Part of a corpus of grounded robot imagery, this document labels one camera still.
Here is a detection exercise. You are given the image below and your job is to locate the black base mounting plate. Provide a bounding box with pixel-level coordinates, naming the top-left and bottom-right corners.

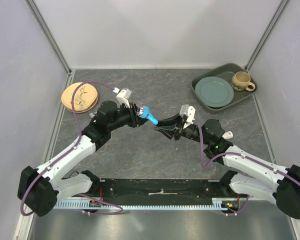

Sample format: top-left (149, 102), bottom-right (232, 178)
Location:
top-left (87, 178), bottom-right (237, 206)

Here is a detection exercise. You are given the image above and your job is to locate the orange bird pattern plate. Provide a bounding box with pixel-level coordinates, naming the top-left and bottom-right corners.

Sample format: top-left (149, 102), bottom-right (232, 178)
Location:
top-left (61, 82), bottom-right (99, 113)

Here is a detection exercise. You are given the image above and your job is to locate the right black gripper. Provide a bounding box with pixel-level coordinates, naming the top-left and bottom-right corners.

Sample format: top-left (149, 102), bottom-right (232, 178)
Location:
top-left (154, 111), bottom-right (211, 146)

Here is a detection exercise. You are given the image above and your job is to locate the white pvc elbow right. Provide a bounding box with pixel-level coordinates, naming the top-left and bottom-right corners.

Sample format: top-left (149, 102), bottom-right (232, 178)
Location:
top-left (222, 131), bottom-right (234, 140)

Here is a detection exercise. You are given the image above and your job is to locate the teal round plate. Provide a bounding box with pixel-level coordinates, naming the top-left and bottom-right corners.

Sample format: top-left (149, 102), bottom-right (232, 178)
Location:
top-left (194, 76), bottom-right (235, 108)

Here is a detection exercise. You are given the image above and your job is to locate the dark green rectangular tray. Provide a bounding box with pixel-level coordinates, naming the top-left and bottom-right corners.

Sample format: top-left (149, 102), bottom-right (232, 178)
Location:
top-left (191, 63), bottom-right (258, 114)

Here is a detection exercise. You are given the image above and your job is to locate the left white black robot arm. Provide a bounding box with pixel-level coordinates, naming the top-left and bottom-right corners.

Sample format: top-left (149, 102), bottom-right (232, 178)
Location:
top-left (17, 101), bottom-right (150, 217)

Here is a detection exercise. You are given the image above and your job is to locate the beige ceramic mug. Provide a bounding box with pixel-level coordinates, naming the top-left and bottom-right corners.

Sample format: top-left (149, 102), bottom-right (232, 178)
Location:
top-left (231, 71), bottom-right (256, 92)

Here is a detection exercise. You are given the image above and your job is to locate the blue water faucet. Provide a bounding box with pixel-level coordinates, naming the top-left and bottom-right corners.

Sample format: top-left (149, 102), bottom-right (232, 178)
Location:
top-left (137, 106), bottom-right (159, 126)

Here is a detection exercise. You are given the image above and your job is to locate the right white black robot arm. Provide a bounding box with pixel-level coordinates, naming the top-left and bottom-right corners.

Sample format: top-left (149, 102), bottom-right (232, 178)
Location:
top-left (154, 114), bottom-right (300, 220)

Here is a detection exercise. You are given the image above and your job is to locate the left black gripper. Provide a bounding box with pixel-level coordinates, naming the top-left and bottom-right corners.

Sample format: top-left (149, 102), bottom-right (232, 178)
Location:
top-left (108, 101), bottom-right (152, 132)

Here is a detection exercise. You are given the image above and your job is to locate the silver metal faucet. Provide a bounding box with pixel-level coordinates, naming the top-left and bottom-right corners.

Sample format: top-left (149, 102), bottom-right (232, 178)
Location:
top-left (89, 112), bottom-right (95, 118)

